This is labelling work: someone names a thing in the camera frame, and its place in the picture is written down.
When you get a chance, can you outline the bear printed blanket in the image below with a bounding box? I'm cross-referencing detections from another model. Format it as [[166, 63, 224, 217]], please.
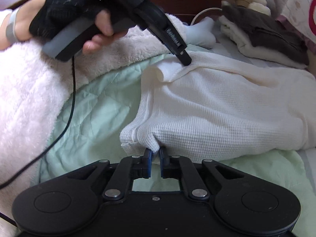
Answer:
[[272, 0, 316, 53]]

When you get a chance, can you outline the pale pink fleece garment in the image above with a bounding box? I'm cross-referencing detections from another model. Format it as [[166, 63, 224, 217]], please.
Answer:
[[0, 12, 189, 237]]

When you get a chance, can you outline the cream waffle-knit monster top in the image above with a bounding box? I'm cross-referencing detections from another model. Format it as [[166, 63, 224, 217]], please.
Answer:
[[120, 51, 316, 159]]

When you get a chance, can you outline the person's left forearm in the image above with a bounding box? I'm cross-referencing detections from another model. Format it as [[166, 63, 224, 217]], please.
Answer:
[[0, 0, 47, 50]]

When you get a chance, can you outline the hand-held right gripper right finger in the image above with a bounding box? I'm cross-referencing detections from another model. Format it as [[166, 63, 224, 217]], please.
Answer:
[[159, 147, 245, 200]]

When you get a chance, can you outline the brown folded sweater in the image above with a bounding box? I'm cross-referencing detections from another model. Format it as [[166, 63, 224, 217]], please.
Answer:
[[222, 4, 310, 66]]

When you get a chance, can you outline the light blue shirt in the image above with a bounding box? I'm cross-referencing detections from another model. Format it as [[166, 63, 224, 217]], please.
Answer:
[[184, 17, 217, 49]]

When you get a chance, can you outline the person's left hand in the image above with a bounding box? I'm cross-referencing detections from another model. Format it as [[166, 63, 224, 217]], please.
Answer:
[[29, 0, 129, 55]]

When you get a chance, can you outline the thin black cable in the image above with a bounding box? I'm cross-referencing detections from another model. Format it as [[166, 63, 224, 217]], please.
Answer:
[[0, 54, 76, 225]]

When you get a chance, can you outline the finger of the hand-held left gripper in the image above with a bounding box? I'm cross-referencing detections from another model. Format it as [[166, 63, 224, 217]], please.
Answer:
[[148, 18, 192, 67]]

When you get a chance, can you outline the grey wristband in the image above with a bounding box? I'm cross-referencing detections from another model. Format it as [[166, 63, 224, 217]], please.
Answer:
[[5, 8, 21, 43]]

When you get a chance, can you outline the pale green quilt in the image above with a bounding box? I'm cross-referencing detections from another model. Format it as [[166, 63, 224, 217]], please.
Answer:
[[37, 54, 316, 204]]

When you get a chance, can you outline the cream folded fleece garment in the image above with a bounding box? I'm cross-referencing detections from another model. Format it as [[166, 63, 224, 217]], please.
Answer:
[[219, 15, 309, 70]]

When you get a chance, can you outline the thick white cable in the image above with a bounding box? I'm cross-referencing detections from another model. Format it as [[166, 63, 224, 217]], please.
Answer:
[[192, 7, 223, 25]]

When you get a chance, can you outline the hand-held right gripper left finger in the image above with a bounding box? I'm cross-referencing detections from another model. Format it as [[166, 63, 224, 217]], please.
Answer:
[[67, 148, 152, 201]]

